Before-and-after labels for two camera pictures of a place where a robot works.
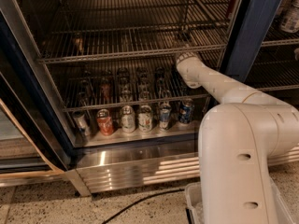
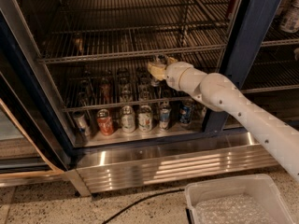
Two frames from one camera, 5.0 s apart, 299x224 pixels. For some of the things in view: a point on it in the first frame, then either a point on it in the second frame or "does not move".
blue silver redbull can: x=183 y=37 → x=159 y=59
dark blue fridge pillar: x=259 y=7 does not move
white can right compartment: x=290 y=18 does not move
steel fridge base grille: x=106 y=169 does not move
